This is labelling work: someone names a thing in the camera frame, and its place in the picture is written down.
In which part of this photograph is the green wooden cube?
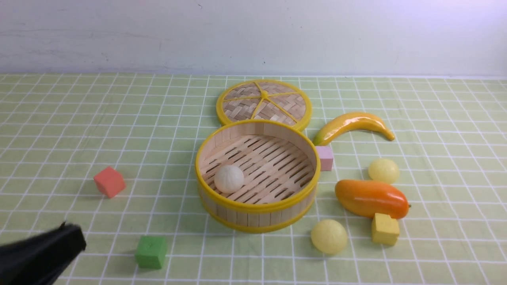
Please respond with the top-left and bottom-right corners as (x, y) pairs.
(135, 235), (167, 270)

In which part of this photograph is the bamboo steamer tray yellow rim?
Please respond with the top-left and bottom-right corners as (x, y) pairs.
(195, 120), (321, 233)

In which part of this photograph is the white toy bun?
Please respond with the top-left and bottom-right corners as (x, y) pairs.
(214, 165), (245, 194)

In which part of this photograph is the yellow toy banana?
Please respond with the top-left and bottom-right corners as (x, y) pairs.
(312, 112), (395, 146)

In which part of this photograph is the woven bamboo steamer lid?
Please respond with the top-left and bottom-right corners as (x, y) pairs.
(216, 79), (312, 131)

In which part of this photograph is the red wooden cube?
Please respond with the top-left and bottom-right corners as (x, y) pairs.
(93, 166), (126, 199)

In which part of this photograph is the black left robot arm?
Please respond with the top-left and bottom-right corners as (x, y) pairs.
(0, 222), (87, 285)

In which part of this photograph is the yellow wooden cube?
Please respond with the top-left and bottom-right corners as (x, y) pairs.
(371, 213), (400, 246)

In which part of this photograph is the orange toy mango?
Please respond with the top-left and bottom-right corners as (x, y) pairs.
(335, 180), (411, 219)

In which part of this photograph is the yellow bun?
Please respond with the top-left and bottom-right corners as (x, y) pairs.
(368, 158), (400, 184)
(310, 219), (348, 255)

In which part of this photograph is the pink wooden cube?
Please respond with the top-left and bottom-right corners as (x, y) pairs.
(315, 146), (334, 171)

